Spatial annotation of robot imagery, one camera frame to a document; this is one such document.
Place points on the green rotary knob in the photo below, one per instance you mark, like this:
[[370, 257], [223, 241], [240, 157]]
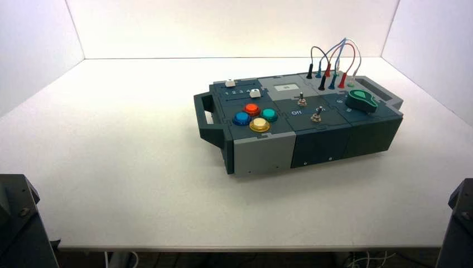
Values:
[[361, 101]]

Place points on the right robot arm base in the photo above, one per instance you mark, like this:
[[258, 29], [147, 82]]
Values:
[[458, 229]]

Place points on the white slider knob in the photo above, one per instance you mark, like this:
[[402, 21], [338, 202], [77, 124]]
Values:
[[254, 93], [230, 83]]

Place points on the small metal toggle switch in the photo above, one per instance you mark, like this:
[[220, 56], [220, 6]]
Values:
[[316, 115], [302, 100]]

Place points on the small white display screen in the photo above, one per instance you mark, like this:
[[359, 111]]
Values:
[[287, 87]]

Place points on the dark grey control box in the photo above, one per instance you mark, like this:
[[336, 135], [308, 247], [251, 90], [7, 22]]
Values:
[[317, 140]]

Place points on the green round push button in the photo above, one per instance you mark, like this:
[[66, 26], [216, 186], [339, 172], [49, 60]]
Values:
[[269, 114]]

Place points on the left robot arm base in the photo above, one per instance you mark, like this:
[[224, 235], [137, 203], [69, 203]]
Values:
[[20, 229]]

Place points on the red round push button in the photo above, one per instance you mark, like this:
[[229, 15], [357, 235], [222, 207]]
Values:
[[252, 108]]

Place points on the yellow round push button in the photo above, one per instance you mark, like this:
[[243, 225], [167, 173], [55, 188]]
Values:
[[259, 124]]

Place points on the blue round push button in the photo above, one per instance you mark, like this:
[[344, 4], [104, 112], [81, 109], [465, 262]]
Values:
[[242, 118]]

